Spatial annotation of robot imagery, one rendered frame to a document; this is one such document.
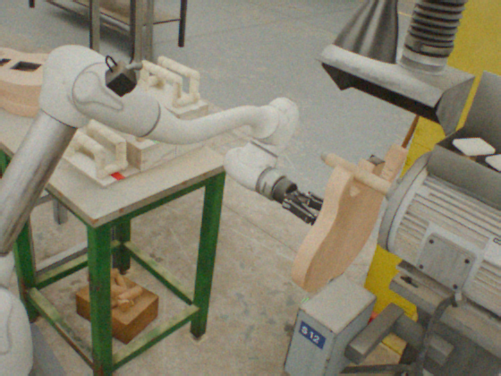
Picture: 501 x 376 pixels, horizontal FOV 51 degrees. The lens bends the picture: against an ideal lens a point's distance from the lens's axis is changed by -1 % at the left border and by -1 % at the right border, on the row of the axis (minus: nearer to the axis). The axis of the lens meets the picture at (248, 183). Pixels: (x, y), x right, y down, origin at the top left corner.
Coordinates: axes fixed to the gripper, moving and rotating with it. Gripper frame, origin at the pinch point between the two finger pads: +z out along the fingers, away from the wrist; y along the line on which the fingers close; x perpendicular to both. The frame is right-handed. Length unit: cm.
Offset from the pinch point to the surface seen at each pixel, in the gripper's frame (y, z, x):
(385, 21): 25, 6, 56
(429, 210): 18.6, 26.4, 23.6
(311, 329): 40.2, 20.4, -2.4
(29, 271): 25, -108, -81
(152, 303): -17, -76, -92
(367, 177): 9.6, 7.4, 19.9
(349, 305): 32.3, 23.0, 2.2
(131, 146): 15, -70, -7
